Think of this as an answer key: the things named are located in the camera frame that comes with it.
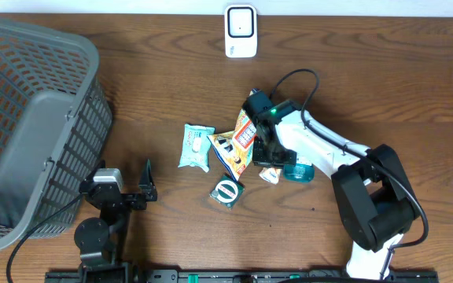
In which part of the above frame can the black mounting rail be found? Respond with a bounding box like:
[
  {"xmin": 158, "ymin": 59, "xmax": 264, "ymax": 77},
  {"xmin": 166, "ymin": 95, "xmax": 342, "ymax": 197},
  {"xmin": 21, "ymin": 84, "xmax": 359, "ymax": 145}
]
[{"xmin": 45, "ymin": 268, "xmax": 440, "ymax": 283}]

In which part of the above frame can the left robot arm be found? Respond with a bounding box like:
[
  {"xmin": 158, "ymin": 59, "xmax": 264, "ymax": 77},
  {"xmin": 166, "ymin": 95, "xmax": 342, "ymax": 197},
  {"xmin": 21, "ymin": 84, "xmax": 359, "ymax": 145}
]
[{"xmin": 74, "ymin": 160, "xmax": 157, "ymax": 282}]

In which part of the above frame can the white barcode scanner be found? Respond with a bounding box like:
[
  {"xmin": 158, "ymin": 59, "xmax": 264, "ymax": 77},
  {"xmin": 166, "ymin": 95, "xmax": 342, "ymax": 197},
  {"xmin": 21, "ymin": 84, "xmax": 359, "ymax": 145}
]
[{"xmin": 224, "ymin": 4, "xmax": 258, "ymax": 58}]

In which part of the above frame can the teal wet wipes pack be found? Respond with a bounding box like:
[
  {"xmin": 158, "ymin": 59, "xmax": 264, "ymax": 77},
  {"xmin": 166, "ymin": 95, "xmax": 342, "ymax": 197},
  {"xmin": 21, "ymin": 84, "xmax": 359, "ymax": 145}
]
[{"xmin": 179, "ymin": 123, "xmax": 215, "ymax": 173}]

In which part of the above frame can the blue mouthwash bottle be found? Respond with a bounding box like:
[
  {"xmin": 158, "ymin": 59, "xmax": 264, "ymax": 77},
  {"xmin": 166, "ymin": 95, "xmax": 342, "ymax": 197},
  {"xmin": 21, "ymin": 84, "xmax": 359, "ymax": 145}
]
[{"xmin": 283, "ymin": 155, "xmax": 315, "ymax": 183}]

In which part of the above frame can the grey plastic shopping basket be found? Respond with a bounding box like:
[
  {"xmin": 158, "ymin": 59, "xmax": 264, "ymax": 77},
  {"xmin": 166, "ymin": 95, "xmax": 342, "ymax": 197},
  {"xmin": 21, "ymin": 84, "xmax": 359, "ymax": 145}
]
[{"xmin": 0, "ymin": 19, "xmax": 112, "ymax": 250}]

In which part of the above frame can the orange snack packet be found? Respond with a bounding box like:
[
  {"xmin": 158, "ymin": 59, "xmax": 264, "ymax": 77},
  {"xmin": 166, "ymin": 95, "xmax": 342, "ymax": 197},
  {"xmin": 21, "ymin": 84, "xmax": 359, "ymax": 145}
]
[{"xmin": 259, "ymin": 167, "xmax": 282, "ymax": 185}]

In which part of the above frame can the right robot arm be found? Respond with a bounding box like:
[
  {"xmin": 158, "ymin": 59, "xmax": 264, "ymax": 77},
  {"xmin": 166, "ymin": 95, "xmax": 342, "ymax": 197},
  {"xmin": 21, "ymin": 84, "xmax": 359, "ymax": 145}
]
[{"xmin": 242, "ymin": 89, "xmax": 427, "ymax": 280}]

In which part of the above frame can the yellow snack bag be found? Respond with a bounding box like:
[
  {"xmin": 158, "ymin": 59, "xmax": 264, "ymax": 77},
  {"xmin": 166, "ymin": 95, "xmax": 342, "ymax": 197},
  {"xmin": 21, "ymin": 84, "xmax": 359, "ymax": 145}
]
[{"xmin": 208, "ymin": 109, "xmax": 256, "ymax": 181}]

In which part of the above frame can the green round-label box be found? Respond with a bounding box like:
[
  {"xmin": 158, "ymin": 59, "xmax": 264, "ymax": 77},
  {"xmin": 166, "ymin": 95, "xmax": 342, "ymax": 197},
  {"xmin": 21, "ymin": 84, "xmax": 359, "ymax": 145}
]
[{"xmin": 209, "ymin": 175, "xmax": 245, "ymax": 210}]

